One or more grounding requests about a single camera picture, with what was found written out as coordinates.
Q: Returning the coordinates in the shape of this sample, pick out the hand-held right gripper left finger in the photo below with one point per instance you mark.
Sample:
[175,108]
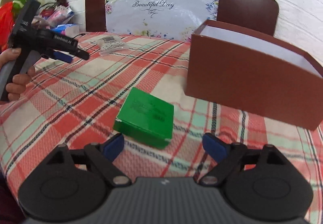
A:
[113,147]

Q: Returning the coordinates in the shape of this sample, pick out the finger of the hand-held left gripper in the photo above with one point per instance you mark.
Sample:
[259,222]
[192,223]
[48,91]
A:
[61,56]
[82,54]

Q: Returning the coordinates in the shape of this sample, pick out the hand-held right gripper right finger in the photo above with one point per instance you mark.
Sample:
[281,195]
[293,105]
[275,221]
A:
[213,147]

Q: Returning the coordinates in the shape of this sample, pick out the green box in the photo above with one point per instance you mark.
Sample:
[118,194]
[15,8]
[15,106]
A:
[143,115]

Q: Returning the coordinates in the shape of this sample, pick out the brown box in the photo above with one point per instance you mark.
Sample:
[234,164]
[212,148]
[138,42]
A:
[239,80]

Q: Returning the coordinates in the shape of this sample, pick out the person's left hand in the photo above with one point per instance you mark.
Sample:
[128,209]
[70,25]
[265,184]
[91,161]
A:
[19,85]

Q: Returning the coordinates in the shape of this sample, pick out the blue and white packet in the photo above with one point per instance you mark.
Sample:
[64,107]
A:
[65,30]

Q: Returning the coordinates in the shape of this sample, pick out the pile of wrapped items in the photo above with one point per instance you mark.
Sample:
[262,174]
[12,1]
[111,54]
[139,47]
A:
[56,15]

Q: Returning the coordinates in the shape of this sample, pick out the clear bag of beads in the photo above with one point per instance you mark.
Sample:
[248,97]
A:
[111,45]

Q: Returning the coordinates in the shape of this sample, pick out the red cloth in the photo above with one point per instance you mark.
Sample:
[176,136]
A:
[5,19]

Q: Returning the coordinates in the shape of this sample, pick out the red plaid tablecloth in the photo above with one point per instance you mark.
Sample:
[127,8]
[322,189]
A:
[75,105]

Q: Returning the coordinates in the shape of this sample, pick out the white floral chair cover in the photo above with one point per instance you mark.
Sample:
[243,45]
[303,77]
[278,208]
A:
[161,21]

